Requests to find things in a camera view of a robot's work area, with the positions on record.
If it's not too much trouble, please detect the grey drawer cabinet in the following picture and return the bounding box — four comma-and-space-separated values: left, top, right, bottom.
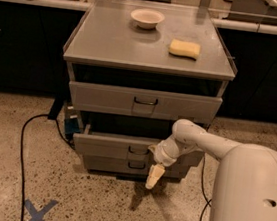
48, 0, 245, 187

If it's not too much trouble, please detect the yellow sponge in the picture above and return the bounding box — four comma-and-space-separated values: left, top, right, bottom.
169, 39, 201, 60

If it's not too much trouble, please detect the grey top drawer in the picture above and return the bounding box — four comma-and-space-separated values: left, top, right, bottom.
69, 81, 222, 124

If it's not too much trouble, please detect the black cable right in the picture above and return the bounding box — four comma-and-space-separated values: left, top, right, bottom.
193, 123, 223, 221

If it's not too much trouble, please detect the blue power box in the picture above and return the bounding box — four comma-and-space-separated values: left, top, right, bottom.
63, 102, 81, 139

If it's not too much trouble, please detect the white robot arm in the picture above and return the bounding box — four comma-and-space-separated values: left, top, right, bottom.
145, 119, 277, 221

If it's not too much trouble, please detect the grey drawer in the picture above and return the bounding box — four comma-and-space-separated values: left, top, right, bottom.
71, 123, 207, 171
82, 155, 190, 179
69, 81, 222, 124

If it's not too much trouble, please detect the black cable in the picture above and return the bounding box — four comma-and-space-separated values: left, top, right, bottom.
193, 123, 223, 221
9, 110, 80, 221

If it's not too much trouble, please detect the grey bottom drawer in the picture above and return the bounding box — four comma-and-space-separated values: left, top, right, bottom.
82, 155, 190, 179

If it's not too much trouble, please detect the black cable left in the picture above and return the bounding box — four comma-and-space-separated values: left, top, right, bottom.
9, 110, 80, 221

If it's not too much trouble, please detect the white ceramic bowl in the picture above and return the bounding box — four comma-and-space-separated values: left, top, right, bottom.
130, 8, 165, 30

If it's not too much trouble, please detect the dark lab bench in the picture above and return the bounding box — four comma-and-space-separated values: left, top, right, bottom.
0, 0, 277, 122

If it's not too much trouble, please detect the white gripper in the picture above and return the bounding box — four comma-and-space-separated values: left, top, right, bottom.
145, 136, 188, 190

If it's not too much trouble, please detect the blue tape cross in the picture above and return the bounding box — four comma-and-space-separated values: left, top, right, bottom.
24, 200, 58, 221

